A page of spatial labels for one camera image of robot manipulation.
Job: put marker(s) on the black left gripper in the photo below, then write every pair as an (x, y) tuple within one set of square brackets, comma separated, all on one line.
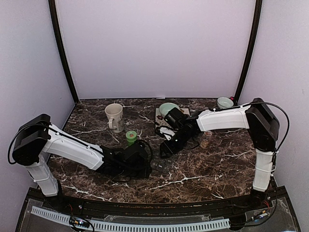
[(145, 172)]

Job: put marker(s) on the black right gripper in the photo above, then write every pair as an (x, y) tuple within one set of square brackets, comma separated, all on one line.
[(169, 149)]

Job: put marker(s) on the green labelled supplement bottle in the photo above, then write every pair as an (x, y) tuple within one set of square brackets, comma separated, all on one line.
[(131, 137)]

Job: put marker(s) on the clear pill bottle green label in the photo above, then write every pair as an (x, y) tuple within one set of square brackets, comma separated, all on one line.
[(205, 139)]

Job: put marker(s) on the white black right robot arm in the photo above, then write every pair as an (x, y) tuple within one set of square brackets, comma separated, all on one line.
[(266, 124)]

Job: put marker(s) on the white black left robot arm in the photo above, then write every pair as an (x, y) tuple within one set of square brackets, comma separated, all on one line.
[(40, 136)]

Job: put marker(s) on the square floral ceramic plate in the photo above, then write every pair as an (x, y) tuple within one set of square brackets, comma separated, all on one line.
[(159, 120)]

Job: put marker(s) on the light green ceramic bowl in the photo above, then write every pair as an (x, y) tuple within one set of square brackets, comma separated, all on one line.
[(166, 107)]

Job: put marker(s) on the white floral ceramic mug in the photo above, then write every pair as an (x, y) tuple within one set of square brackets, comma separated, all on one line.
[(114, 113)]

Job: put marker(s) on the small white-green ceramic bowl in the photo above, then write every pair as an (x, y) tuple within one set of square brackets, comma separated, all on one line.
[(224, 102)]

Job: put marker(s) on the white slotted cable duct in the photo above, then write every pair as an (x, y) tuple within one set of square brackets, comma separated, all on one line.
[(134, 224)]

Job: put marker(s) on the black right frame post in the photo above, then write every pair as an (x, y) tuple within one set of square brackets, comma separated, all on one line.
[(250, 49)]

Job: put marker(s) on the black frame post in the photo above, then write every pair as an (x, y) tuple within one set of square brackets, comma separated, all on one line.
[(250, 49), (61, 50)]

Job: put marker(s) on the black left frame post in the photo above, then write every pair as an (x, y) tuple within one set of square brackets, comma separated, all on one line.
[(61, 50)]

